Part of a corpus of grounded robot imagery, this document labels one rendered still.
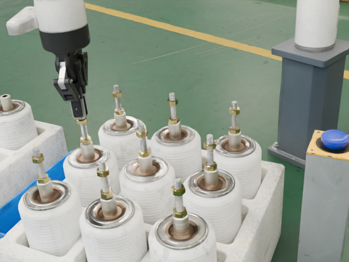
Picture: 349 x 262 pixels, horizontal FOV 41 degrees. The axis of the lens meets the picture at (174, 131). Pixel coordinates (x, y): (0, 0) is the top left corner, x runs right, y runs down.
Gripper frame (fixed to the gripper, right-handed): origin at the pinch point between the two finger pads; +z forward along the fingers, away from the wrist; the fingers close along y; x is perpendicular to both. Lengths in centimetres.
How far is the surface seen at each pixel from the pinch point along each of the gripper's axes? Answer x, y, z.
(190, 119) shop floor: -15, 59, 35
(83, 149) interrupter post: 0.3, -1.1, 8.0
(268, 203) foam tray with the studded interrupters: -31.6, -4.7, 17.6
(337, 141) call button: -40.7, -9.3, 2.5
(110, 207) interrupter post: -7.2, -16.3, 8.6
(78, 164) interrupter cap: 1.3, -2.7, 10.0
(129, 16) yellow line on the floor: 22, 176, 35
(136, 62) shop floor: 9, 110, 35
